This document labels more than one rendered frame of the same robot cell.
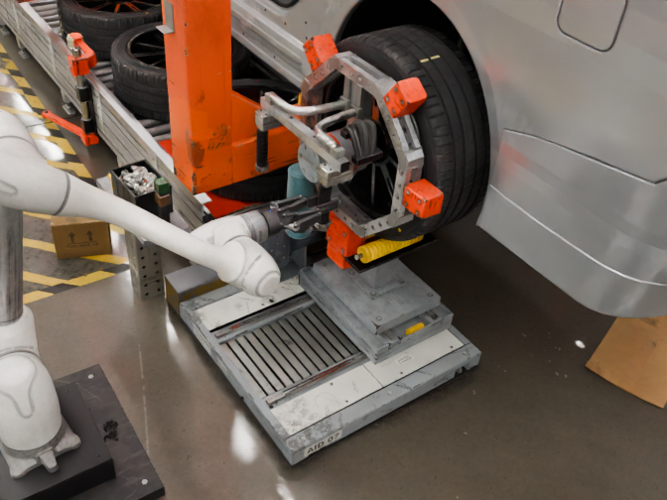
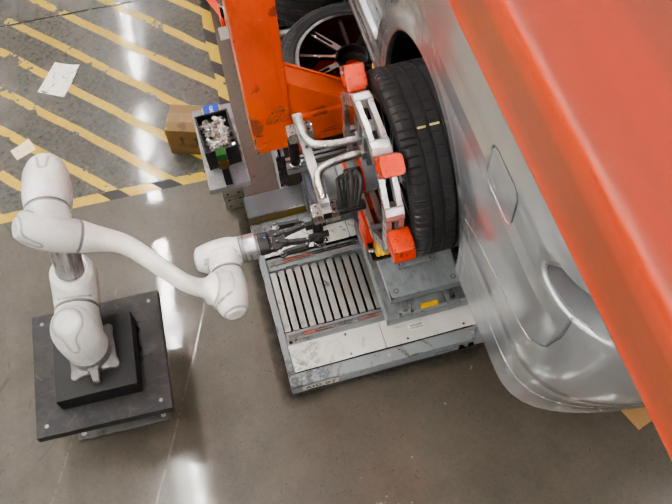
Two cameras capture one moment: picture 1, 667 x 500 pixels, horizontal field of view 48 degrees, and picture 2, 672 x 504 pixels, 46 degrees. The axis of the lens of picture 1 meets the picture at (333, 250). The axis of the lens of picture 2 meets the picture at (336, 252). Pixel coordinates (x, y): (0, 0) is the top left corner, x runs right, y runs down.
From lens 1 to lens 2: 1.32 m
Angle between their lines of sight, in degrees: 27
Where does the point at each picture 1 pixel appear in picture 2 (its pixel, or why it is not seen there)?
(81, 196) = (93, 243)
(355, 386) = (364, 341)
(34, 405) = (79, 347)
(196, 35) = (245, 47)
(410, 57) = (408, 122)
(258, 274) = (225, 307)
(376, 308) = (398, 279)
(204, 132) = (262, 112)
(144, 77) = not seen: outside the picture
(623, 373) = not seen: hidden behind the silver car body
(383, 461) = (366, 410)
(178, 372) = not seen: hidden behind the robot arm
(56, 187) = (71, 241)
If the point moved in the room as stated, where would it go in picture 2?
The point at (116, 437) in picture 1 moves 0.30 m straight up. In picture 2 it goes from (152, 358) to (131, 325)
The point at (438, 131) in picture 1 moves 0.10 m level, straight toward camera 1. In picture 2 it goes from (416, 198) to (400, 222)
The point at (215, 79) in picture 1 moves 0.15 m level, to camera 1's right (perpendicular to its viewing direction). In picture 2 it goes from (268, 76) to (307, 88)
